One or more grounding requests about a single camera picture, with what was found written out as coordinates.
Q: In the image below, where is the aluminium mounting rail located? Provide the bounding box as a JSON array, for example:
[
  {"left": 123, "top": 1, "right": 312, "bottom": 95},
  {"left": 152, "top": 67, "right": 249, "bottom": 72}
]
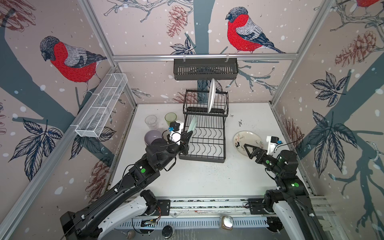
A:
[{"left": 86, "top": 195, "right": 334, "bottom": 219}]

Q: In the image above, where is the horizontal aluminium frame bar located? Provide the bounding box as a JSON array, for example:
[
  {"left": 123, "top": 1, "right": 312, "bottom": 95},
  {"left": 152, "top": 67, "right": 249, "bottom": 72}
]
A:
[{"left": 112, "top": 53, "right": 299, "bottom": 63}]

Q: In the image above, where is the lilac ceramic bowl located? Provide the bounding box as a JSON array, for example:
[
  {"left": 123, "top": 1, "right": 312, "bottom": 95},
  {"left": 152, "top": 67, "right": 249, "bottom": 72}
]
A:
[{"left": 144, "top": 130, "right": 163, "bottom": 146}]

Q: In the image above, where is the green glass tumbler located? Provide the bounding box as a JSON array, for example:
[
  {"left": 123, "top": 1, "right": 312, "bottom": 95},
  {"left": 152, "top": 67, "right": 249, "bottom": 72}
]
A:
[{"left": 165, "top": 112, "right": 177, "bottom": 126}]

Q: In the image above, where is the metal spoon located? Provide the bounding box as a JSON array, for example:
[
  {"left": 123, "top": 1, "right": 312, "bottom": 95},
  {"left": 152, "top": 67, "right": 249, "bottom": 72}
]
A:
[{"left": 126, "top": 230, "right": 136, "bottom": 240}]

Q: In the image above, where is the black hanging wall basket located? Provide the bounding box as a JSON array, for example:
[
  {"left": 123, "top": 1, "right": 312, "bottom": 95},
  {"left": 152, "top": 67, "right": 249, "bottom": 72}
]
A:
[{"left": 174, "top": 58, "right": 239, "bottom": 81}]

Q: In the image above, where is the black two-tier dish rack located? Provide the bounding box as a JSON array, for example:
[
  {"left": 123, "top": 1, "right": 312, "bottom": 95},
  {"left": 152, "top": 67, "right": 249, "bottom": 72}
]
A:
[{"left": 179, "top": 90, "right": 229, "bottom": 163}]

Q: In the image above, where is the white wire mesh shelf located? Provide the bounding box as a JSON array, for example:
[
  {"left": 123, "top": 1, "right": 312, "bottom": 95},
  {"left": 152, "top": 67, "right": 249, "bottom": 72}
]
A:
[{"left": 76, "top": 73, "right": 128, "bottom": 138}]

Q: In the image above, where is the white plate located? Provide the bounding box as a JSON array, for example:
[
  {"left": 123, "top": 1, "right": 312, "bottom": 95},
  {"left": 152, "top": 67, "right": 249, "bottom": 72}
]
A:
[
  {"left": 233, "top": 131, "right": 264, "bottom": 157},
  {"left": 208, "top": 79, "right": 216, "bottom": 113}
]

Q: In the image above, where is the clear glass tumbler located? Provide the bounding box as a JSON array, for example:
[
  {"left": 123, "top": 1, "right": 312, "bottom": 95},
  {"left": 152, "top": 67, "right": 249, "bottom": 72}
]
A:
[{"left": 145, "top": 115, "right": 159, "bottom": 130}]

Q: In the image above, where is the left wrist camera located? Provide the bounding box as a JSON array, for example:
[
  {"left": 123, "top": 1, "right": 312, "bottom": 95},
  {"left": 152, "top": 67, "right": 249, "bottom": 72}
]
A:
[{"left": 168, "top": 121, "right": 184, "bottom": 145}]

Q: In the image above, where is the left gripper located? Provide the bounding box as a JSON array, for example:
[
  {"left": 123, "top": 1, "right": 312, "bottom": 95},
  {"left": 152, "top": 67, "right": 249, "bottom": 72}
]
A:
[{"left": 156, "top": 128, "right": 193, "bottom": 170}]

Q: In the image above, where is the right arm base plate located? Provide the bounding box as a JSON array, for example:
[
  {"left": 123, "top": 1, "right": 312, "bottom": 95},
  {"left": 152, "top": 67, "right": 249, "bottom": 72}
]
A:
[{"left": 246, "top": 198, "right": 278, "bottom": 215}]

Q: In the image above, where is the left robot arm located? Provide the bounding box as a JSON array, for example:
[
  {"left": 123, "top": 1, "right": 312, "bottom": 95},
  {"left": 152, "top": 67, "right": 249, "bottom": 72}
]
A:
[{"left": 60, "top": 131, "right": 193, "bottom": 240}]

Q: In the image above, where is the small metal cup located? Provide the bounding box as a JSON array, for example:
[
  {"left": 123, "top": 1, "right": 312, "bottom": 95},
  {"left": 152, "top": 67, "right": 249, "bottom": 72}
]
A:
[{"left": 221, "top": 216, "right": 234, "bottom": 231}]

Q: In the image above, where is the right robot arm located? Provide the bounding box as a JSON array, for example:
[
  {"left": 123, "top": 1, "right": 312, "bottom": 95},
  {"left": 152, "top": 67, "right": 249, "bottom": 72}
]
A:
[{"left": 244, "top": 144, "right": 327, "bottom": 240}]

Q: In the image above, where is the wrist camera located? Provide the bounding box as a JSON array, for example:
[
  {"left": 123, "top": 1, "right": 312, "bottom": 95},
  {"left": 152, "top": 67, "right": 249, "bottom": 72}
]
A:
[
  {"left": 168, "top": 121, "right": 184, "bottom": 145},
  {"left": 266, "top": 136, "right": 283, "bottom": 156}
]

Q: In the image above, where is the pale green plate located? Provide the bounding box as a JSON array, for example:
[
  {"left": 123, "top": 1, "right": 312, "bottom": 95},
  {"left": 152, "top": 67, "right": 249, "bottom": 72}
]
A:
[{"left": 188, "top": 116, "right": 198, "bottom": 132}]

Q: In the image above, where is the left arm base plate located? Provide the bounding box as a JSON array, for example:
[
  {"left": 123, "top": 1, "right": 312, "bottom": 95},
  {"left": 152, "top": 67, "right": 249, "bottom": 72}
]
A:
[{"left": 142, "top": 200, "right": 171, "bottom": 217}]

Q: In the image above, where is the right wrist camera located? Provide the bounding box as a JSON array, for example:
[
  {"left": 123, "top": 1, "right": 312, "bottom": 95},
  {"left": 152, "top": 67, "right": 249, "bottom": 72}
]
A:
[{"left": 266, "top": 136, "right": 283, "bottom": 156}]

